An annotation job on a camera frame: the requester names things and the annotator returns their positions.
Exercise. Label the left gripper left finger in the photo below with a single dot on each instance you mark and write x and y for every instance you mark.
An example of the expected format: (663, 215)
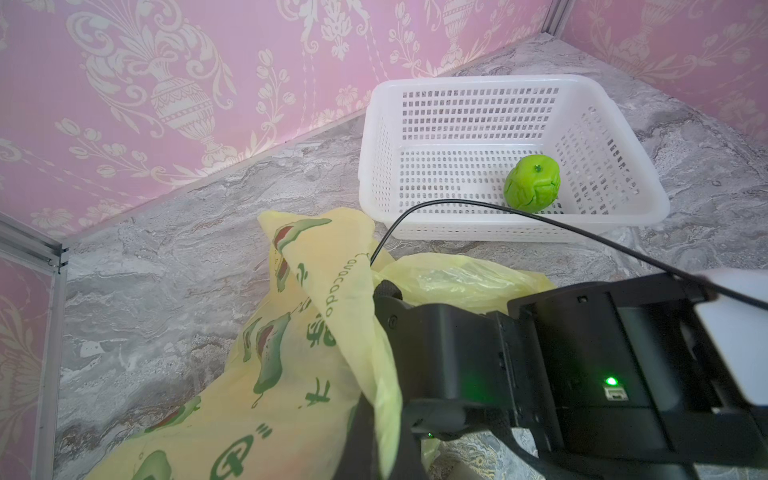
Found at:
(360, 459)

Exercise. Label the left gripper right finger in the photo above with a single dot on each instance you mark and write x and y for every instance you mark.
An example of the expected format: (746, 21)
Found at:
(408, 465)

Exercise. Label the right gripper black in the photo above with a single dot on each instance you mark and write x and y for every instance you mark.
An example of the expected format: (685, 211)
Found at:
(456, 367)

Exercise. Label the yellow plastic bag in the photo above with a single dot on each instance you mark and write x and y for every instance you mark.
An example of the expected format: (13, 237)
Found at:
(284, 403)

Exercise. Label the green apple fruit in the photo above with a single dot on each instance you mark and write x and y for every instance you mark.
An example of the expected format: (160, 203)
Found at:
(533, 184)

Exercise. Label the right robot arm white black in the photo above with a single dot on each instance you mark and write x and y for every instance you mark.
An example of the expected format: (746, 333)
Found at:
(638, 379)

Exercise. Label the white plastic basket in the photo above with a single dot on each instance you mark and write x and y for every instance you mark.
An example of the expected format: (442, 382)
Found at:
(436, 152)

